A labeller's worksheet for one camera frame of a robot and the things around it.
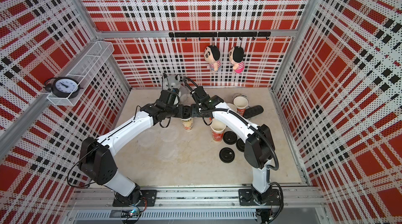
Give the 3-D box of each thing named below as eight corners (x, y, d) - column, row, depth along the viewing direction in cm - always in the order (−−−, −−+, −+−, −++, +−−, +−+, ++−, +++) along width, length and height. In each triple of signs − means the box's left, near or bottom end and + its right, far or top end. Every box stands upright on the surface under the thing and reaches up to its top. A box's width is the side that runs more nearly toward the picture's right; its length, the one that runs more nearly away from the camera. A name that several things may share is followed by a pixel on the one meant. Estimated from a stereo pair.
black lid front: (219, 163, 87) (219, 161, 85) (218, 148, 92) (218, 147, 91) (235, 163, 87) (235, 161, 85) (233, 148, 92) (234, 147, 91)
